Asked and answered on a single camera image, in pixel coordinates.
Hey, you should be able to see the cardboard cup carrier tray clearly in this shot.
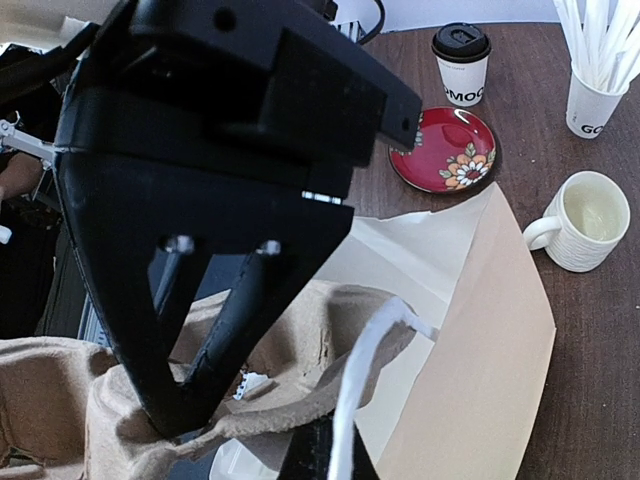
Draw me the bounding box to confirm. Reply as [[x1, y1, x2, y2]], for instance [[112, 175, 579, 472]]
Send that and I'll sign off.
[[0, 282, 441, 480]]

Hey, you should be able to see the white ceramic mug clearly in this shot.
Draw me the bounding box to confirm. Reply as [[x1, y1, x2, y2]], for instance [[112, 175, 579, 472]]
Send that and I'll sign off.
[[523, 171, 631, 273]]

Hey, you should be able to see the black plastic cup lid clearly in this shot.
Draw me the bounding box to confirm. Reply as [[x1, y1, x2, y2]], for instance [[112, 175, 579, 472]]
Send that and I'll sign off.
[[432, 22, 490, 58]]

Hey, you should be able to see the white paper coffee cup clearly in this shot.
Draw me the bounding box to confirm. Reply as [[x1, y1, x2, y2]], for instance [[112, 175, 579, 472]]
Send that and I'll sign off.
[[437, 55, 489, 108]]

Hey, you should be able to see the cup of white straws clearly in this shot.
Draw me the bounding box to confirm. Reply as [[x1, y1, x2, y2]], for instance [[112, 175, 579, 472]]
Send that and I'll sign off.
[[553, 1, 639, 140]]

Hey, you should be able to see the red floral plate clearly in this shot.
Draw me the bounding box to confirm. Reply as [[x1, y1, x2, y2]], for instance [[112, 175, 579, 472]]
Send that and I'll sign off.
[[388, 107, 499, 195]]

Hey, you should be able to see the brown paper bag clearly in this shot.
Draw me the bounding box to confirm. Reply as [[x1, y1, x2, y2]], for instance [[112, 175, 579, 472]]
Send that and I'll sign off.
[[209, 183, 558, 480]]

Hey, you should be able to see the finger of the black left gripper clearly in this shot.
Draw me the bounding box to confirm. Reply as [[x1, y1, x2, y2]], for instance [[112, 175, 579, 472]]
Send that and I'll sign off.
[[179, 214, 353, 430], [69, 209, 261, 439]]

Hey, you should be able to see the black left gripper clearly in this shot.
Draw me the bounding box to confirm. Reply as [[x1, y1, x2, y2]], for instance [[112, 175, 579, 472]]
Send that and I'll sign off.
[[55, 1, 422, 280]]

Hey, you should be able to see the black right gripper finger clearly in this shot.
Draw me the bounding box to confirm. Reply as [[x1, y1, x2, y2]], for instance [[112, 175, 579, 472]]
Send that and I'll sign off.
[[279, 417, 379, 480]]

